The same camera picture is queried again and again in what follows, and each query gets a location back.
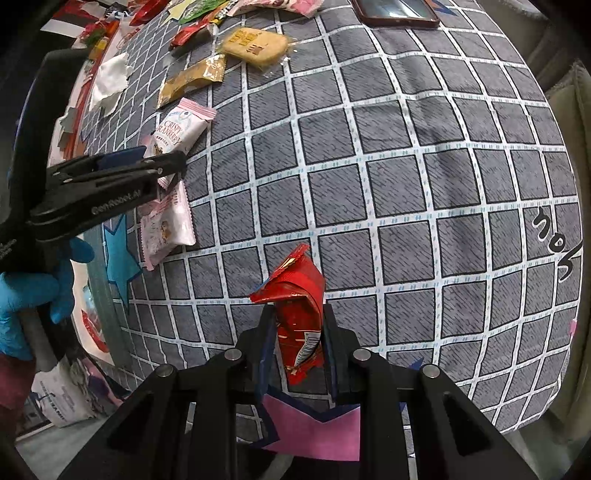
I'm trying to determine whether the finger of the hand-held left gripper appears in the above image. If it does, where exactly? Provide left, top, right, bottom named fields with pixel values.
left=98, top=146, right=148, bottom=162
left=27, top=151, right=188, bottom=241

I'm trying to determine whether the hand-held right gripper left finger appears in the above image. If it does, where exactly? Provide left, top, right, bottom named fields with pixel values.
left=60, top=302, right=296, bottom=480

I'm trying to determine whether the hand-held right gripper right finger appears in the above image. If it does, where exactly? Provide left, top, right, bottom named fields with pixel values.
left=321, top=302, right=539, bottom=480

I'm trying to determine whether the red snack packet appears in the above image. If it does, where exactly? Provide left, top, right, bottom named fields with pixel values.
left=249, top=244, right=326, bottom=388

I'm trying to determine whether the pink cranberry snack packet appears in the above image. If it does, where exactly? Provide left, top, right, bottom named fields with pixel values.
left=148, top=98, right=218, bottom=160
left=139, top=178, right=197, bottom=271

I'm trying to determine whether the person's left hand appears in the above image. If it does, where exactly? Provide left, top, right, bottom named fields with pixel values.
left=0, top=237, right=95, bottom=361

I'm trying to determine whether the white crumpled tissue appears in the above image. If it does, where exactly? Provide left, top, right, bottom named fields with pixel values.
left=89, top=52, right=132, bottom=116

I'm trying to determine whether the yellow biscuit packet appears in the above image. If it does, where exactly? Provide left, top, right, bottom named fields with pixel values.
left=158, top=54, right=227, bottom=108

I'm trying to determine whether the clear zip snack bag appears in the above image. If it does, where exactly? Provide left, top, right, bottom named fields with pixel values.
left=76, top=281, right=114, bottom=356

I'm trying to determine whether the red wafer packet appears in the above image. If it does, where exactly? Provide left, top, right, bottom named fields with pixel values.
left=170, top=22, right=215, bottom=49

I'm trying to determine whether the green snack packet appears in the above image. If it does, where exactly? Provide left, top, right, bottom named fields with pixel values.
left=178, top=0, right=218, bottom=24

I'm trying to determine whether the yellow rice cracker packet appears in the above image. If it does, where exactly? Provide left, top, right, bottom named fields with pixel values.
left=217, top=25, right=296, bottom=70

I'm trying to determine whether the black and yellow packet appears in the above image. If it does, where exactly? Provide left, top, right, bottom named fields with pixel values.
left=203, top=2, right=236, bottom=24

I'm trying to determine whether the grey checked tablecloth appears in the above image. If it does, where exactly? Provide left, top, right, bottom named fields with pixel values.
left=74, top=0, right=583, bottom=462

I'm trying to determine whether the white printed plastic bag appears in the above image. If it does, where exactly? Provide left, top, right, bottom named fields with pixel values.
left=34, top=355, right=100, bottom=428

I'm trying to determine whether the long pink printed packet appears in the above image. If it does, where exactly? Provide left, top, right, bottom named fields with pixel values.
left=231, top=0, right=319, bottom=17

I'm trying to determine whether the smartphone in red case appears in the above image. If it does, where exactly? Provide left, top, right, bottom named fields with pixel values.
left=353, top=0, right=440, bottom=29

